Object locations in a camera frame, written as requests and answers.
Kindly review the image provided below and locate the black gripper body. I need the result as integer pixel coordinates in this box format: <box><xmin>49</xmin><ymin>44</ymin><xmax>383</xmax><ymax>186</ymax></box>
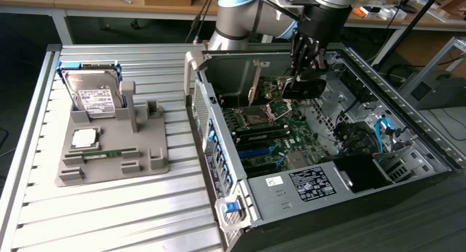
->
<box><xmin>296</xmin><ymin>3</ymin><xmax>352</xmax><ymax>47</ymax></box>

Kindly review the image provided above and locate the graphics card with metal bracket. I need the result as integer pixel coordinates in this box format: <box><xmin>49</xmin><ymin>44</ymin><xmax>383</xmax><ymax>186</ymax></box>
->
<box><xmin>248</xmin><ymin>59</ymin><xmax>327</xmax><ymax>105</ymax></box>

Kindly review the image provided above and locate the wooden desk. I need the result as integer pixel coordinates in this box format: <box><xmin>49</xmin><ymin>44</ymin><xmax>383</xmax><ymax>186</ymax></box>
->
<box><xmin>342</xmin><ymin>0</ymin><xmax>466</xmax><ymax>67</ymax></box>
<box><xmin>0</xmin><ymin>0</ymin><xmax>219</xmax><ymax>45</ymax></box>

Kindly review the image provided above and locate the orange white box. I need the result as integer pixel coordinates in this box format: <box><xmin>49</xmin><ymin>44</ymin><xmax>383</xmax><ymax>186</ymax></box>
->
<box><xmin>351</xmin><ymin>5</ymin><xmax>382</xmax><ymax>18</ymax></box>

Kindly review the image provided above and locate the perforated metal disk bay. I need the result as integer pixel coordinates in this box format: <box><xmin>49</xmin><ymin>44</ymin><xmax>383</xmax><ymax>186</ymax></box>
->
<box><xmin>306</xmin><ymin>74</ymin><xmax>364</xmax><ymax>133</ymax></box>

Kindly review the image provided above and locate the open PC case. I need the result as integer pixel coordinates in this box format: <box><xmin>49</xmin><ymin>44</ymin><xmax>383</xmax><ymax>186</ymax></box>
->
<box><xmin>183</xmin><ymin>43</ymin><xmax>466</xmax><ymax>252</ymax></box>

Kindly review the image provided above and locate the metal socket cover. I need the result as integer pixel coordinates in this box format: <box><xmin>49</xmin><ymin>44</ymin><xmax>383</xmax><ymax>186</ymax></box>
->
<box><xmin>264</xmin><ymin>98</ymin><xmax>295</xmax><ymax>119</ymax></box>

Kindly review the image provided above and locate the black monitor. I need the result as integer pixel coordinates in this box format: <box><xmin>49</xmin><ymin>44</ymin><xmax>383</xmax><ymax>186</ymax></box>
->
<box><xmin>391</xmin><ymin>0</ymin><xmax>443</xmax><ymax>14</ymax></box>

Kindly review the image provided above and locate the black pole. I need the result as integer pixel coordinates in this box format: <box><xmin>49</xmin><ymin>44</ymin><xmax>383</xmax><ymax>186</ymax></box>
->
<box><xmin>370</xmin><ymin>0</ymin><xmax>446</xmax><ymax>69</ymax></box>

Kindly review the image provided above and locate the CPU socket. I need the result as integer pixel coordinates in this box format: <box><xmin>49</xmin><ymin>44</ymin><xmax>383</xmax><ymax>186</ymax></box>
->
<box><xmin>236</xmin><ymin>106</ymin><xmax>272</xmax><ymax>129</ymax></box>

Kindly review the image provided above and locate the green motherboard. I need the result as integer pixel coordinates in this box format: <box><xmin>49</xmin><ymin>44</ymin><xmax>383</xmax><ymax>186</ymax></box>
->
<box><xmin>220</xmin><ymin>95</ymin><xmax>331</xmax><ymax>179</ymax></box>

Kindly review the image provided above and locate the black RAM stick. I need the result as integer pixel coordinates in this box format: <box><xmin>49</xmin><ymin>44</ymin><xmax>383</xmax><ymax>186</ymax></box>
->
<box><xmin>235</xmin><ymin>132</ymin><xmax>291</xmax><ymax>144</ymax></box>

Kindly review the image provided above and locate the grey computer tower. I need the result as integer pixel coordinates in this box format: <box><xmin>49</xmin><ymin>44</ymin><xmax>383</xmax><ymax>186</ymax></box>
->
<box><xmin>398</xmin><ymin>70</ymin><xmax>466</xmax><ymax>111</ymax></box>

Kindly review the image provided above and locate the grey chipset heatsink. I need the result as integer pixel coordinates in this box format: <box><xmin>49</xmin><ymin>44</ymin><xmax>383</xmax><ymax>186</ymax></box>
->
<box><xmin>286</xmin><ymin>151</ymin><xmax>314</xmax><ymax>168</ymax></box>

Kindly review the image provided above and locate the grey disk bay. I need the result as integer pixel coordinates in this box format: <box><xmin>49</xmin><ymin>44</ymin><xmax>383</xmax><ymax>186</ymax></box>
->
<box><xmin>372</xmin><ymin>146</ymin><xmax>452</xmax><ymax>186</ymax></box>

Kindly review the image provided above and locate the grey power supply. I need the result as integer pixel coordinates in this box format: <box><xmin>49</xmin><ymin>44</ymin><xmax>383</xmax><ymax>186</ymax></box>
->
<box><xmin>245</xmin><ymin>161</ymin><xmax>355</xmax><ymax>219</ymax></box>

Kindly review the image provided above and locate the hard disk with blue carrier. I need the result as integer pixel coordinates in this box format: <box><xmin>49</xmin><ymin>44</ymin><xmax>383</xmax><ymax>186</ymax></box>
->
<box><xmin>55</xmin><ymin>60</ymin><xmax>124</xmax><ymax>119</ymax></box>

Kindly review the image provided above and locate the green RAM stick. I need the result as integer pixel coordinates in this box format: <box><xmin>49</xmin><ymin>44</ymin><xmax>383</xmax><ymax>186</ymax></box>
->
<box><xmin>75</xmin><ymin>149</ymin><xmax>133</xmax><ymax>159</ymax></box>

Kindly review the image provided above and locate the silver CPU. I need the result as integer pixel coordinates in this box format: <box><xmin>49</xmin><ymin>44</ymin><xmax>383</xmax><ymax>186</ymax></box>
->
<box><xmin>71</xmin><ymin>129</ymin><xmax>99</xmax><ymax>148</ymax></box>

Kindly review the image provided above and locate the grey parts rack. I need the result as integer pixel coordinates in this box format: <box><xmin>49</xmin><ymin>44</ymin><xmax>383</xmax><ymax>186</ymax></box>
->
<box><xmin>53</xmin><ymin>80</ymin><xmax>171</xmax><ymax>188</ymax></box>

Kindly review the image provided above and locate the metal slat table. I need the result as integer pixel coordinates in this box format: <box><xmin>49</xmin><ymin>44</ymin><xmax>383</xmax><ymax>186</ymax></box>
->
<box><xmin>0</xmin><ymin>43</ymin><xmax>347</xmax><ymax>252</ymax></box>

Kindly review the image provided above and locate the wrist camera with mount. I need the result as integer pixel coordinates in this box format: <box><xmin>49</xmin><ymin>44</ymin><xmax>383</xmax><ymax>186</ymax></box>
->
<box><xmin>275</xmin><ymin>0</ymin><xmax>304</xmax><ymax>21</ymax></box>

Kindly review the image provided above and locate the black wire bundle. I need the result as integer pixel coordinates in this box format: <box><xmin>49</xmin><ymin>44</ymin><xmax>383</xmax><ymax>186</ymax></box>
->
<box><xmin>334</xmin><ymin>106</ymin><xmax>382</xmax><ymax>156</ymax></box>

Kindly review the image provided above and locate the blue wire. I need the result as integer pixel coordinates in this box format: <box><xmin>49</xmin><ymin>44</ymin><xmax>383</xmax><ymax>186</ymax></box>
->
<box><xmin>374</xmin><ymin>117</ymin><xmax>396</xmax><ymax>154</ymax></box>

